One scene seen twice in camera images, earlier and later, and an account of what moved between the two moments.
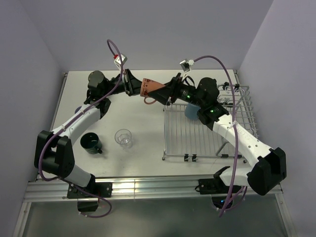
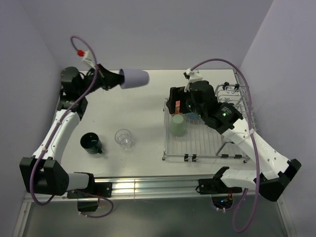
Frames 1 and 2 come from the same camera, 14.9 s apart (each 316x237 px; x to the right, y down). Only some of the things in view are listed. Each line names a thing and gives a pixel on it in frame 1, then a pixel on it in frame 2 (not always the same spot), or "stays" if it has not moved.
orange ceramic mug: x=147 y=85 to x=177 y=107
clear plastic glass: x=124 y=138 stays
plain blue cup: x=190 y=111 stays
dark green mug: x=91 y=143 stays
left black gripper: x=132 y=85 to x=107 y=79
